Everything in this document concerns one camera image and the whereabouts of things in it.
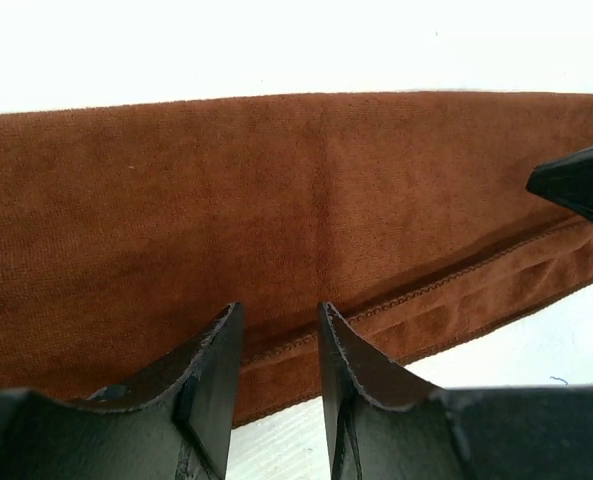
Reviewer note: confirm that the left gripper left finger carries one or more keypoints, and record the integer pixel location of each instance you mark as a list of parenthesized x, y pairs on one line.
[(171, 420)]

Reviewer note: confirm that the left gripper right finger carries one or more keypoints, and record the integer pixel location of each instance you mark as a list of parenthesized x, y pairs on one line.
[(384, 422)]

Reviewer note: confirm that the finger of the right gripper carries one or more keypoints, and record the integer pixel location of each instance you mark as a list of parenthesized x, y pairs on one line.
[(567, 182)]

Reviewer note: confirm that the brown towel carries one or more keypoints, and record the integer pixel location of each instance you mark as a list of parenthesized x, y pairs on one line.
[(124, 230)]

